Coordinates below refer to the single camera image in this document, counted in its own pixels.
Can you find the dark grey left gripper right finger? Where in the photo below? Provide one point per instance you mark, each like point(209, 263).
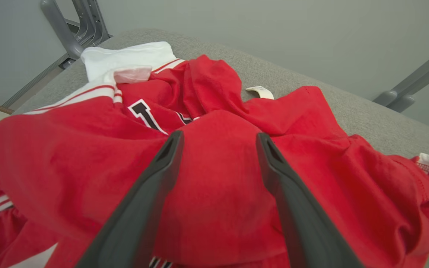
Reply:
point(300, 216)

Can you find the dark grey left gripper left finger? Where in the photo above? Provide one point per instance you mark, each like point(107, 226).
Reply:
point(140, 208)

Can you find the red basketball shorts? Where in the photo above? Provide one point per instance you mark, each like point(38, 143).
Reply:
point(218, 186)

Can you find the red white-sleeved basketball jersey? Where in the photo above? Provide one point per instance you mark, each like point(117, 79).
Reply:
point(132, 56)

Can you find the grey fabric sofa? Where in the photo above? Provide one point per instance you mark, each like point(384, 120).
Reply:
point(367, 111)

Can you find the grey partition base rail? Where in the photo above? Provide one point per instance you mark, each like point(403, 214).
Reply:
point(35, 80)

